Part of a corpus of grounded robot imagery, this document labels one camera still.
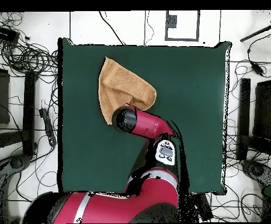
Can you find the black network switch box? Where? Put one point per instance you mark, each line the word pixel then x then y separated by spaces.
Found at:
pixel 3 33

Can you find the small dark grey square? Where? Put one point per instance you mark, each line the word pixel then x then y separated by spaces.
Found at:
pixel 171 21

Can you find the black power adapter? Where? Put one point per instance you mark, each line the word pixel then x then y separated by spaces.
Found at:
pixel 257 68

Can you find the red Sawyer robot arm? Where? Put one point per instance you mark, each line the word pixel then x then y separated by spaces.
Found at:
pixel 149 126

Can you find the black tripod rod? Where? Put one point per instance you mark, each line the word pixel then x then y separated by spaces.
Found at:
pixel 259 31

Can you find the orange terry towel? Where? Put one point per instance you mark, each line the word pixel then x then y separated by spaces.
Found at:
pixel 119 86

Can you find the grey chair base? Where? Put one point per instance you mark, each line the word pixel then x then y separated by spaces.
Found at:
pixel 257 170
pixel 16 163

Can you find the dark green table cloth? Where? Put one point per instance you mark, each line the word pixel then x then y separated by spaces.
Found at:
pixel 91 151

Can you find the black power strip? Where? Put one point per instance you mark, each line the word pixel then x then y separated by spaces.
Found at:
pixel 205 207
pixel 48 123

